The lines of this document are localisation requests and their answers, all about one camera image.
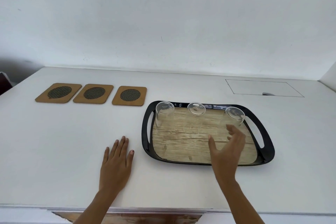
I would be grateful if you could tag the clear drinking glass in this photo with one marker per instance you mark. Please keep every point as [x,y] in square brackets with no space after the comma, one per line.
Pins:
[235,115]
[196,109]
[164,118]

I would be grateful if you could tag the person's left hand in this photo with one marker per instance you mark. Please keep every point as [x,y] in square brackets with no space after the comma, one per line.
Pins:
[115,168]

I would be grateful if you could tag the person's left middle finger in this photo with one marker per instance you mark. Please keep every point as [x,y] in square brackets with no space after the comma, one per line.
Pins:
[121,147]

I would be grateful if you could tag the person's left little finger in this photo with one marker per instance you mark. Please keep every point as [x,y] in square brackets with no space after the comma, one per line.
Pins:
[106,155]

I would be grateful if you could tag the wooden coaster with mesh centre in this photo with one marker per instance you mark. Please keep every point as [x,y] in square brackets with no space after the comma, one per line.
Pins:
[94,93]
[59,92]
[130,95]

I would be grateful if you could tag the dark brown furniture piece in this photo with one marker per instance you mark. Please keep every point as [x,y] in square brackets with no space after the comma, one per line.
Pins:
[4,83]

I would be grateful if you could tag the person's left forearm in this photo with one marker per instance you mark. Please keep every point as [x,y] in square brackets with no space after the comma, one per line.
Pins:
[94,206]

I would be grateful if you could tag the black tray with wood print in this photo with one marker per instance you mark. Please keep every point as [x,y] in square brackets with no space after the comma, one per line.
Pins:
[183,143]

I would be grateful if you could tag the person's right forearm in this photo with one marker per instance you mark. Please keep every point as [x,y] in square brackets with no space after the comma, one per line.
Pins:
[240,201]

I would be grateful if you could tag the person's right hand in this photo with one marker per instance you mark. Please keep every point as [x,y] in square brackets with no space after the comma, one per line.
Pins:
[227,155]

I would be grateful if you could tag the person's right thumb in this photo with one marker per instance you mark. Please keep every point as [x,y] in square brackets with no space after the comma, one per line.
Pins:
[212,145]

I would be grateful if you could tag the person's left thumb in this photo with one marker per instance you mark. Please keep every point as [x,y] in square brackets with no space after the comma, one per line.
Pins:
[131,158]

